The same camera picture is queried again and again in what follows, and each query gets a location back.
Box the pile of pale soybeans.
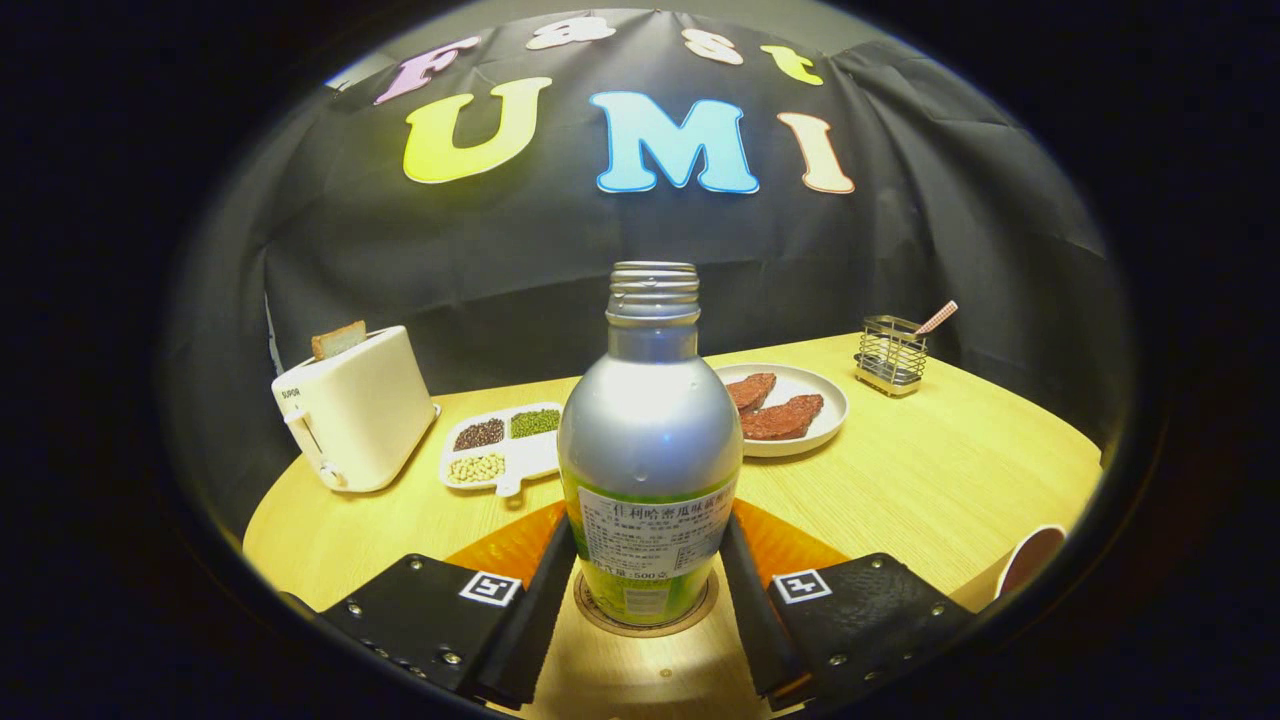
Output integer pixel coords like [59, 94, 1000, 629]
[447, 452, 507, 485]

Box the silver bottle with green label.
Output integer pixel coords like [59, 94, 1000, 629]
[557, 262, 744, 628]

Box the brown meat slice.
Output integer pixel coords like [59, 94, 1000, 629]
[725, 373, 778, 413]
[740, 394, 825, 442]

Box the white divided dish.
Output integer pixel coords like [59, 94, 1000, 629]
[439, 402, 564, 498]

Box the wooden table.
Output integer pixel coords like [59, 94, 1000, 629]
[243, 333, 1104, 720]

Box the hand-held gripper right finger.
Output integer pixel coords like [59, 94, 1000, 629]
[720, 500, 976, 713]

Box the round brown cork coaster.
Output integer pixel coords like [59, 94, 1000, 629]
[573, 568, 720, 639]

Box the cream cup with wooden handle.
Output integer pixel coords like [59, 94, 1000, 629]
[948, 524, 1069, 614]

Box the toast slice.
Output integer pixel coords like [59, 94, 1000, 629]
[311, 320, 368, 362]

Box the black backdrop cloth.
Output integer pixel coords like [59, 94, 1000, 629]
[165, 8, 1131, 541]

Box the wire mesh holder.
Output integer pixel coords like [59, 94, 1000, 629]
[854, 315, 929, 397]

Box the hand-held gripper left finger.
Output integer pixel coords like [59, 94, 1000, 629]
[318, 500, 579, 713]

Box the white round plate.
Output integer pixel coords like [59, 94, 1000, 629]
[712, 363, 850, 459]

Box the white toaster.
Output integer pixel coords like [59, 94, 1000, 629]
[271, 325, 442, 494]

